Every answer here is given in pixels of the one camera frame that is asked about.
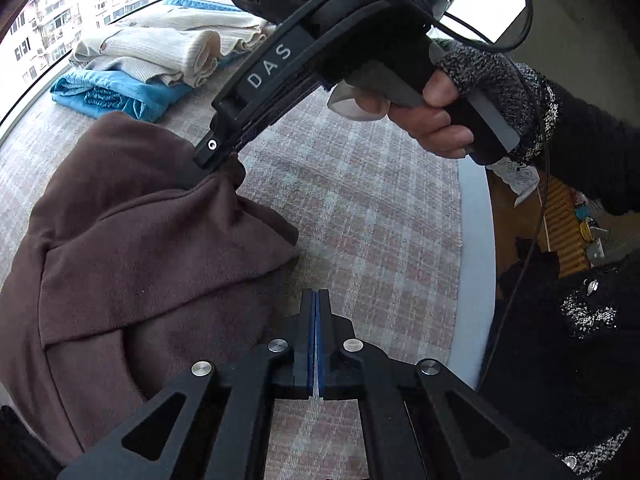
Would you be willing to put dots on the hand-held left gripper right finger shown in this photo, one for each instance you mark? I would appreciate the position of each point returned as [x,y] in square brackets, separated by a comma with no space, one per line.
[327,345]

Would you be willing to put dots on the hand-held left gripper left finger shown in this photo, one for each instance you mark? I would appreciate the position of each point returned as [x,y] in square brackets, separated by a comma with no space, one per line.
[305,340]

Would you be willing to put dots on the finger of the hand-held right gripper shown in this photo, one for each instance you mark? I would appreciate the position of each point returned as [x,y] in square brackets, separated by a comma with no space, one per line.
[280,107]
[260,75]

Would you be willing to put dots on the brown fleece garment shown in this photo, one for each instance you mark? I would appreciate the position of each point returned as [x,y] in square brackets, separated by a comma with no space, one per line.
[150,260]

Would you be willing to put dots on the person's right hand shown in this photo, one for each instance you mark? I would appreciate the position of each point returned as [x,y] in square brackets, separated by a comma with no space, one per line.
[435,135]

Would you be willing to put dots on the folded beige knit cardigan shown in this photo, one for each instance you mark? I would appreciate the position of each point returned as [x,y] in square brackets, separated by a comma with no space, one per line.
[165,45]

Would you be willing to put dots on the plaid blanket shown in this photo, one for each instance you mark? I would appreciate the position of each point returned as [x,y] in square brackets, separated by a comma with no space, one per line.
[360,220]

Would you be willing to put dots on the folded blue garment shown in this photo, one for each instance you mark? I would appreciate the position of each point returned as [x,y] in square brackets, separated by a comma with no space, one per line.
[115,92]

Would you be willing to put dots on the apartment buildings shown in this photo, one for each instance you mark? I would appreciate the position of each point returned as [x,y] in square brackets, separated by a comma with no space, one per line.
[50,10]

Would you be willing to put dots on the wooden slatted panel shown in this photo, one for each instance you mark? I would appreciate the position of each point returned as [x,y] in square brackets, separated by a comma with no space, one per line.
[562,230]

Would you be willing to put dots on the black speckled jacket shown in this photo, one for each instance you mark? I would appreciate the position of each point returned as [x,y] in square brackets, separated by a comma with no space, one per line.
[575,360]

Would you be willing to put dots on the white window frame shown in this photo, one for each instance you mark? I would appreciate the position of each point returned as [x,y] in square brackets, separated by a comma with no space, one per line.
[22,102]

